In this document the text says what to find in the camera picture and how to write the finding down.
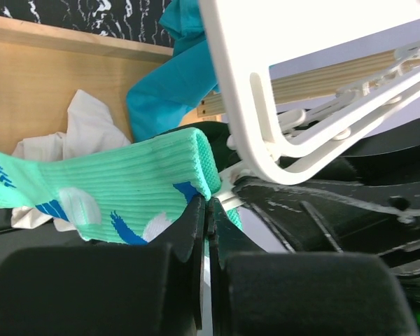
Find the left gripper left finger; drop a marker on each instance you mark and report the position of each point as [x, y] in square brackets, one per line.
[179, 289]

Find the teal shirt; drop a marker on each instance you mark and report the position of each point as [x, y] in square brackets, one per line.
[159, 101]

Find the white plastic clip hanger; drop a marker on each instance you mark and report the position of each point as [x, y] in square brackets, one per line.
[286, 122]

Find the mint green sock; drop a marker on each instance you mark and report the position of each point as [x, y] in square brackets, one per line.
[128, 195]

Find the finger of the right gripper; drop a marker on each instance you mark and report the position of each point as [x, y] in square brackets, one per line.
[377, 158]

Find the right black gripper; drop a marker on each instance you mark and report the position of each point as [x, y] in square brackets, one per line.
[401, 200]

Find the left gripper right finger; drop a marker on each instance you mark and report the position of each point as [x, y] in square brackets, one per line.
[225, 240]

